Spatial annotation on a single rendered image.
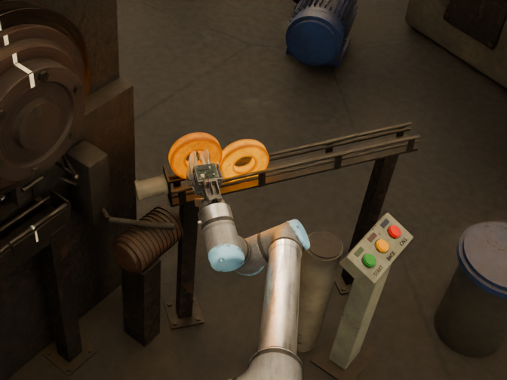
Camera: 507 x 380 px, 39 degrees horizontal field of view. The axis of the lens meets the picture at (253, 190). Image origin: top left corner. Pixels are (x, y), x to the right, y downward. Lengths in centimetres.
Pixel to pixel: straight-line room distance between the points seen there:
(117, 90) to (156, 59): 166
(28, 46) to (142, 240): 79
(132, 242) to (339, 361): 86
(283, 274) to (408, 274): 122
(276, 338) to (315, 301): 78
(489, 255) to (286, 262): 89
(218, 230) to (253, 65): 200
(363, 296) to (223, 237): 58
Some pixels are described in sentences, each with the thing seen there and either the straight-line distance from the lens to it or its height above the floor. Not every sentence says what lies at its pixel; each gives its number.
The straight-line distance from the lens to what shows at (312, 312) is 241.
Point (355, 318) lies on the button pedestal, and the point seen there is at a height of 30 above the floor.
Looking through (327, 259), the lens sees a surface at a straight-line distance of 220.
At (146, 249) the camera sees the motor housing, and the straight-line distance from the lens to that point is 217.
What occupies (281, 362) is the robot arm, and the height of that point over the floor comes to 89.
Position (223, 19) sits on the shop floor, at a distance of 414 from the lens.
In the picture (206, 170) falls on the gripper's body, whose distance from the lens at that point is 196.
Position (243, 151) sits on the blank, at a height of 78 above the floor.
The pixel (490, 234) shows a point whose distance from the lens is 257.
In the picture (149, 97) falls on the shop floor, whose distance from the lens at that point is 353.
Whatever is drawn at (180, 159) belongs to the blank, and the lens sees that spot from 205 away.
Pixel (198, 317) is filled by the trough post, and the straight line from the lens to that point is 263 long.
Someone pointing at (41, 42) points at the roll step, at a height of 126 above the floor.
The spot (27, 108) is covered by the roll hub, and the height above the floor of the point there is 117.
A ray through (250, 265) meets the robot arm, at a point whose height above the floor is 65.
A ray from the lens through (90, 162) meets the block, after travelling 201.
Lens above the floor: 217
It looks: 45 degrees down
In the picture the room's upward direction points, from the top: 8 degrees clockwise
